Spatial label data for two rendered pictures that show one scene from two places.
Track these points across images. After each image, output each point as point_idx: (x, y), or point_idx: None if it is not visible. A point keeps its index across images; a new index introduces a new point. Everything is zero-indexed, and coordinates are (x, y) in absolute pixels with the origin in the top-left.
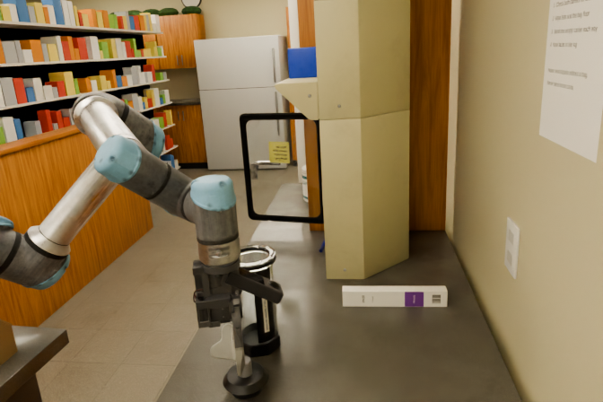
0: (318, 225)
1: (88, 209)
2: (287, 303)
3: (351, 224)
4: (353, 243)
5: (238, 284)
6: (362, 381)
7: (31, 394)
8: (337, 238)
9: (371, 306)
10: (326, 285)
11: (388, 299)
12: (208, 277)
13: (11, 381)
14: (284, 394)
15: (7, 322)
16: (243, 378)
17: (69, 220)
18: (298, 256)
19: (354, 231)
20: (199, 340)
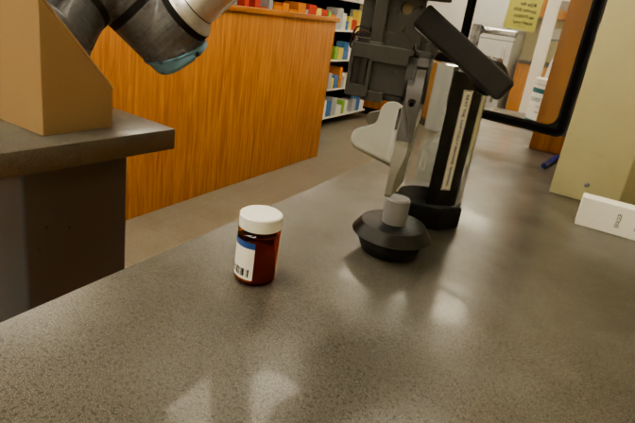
0: (545, 143)
1: None
2: (479, 194)
3: (627, 108)
4: (618, 143)
5: (437, 33)
6: (605, 314)
7: (114, 193)
8: (593, 126)
9: (629, 238)
10: (547, 196)
11: None
12: (387, 6)
13: (88, 146)
14: (449, 277)
15: (109, 81)
16: (388, 225)
17: None
18: (506, 161)
19: (630, 121)
20: (334, 185)
